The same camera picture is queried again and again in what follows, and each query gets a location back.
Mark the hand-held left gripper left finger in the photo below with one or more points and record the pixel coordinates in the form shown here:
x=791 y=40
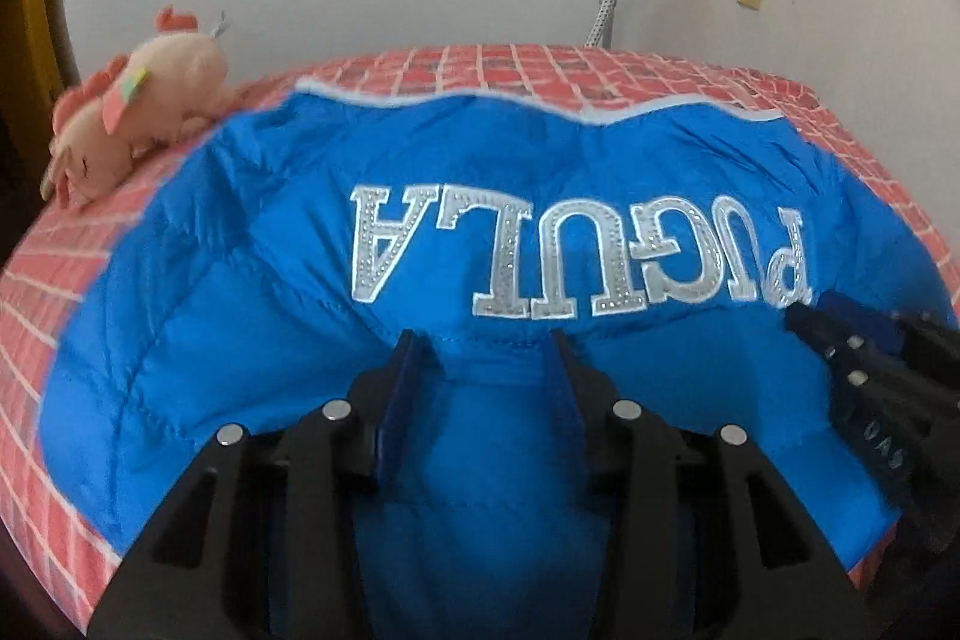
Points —
x=394 y=415

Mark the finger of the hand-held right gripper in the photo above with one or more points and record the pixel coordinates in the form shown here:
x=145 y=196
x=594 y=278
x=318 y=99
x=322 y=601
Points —
x=855 y=314
x=844 y=359

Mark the blue puffer jacket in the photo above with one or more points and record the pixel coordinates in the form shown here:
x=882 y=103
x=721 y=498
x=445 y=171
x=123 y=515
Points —
x=300 y=310

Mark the bed with red plaid sheet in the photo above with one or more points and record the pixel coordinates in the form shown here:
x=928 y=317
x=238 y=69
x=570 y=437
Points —
x=45 y=340

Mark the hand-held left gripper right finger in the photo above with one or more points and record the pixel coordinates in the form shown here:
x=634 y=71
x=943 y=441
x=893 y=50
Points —
x=566 y=415

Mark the pink unicorn plush toy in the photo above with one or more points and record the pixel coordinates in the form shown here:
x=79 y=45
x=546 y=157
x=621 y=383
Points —
x=150 y=93

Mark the brown wooden door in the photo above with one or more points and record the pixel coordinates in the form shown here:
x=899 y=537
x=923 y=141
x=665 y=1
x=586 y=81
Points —
x=41 y=10

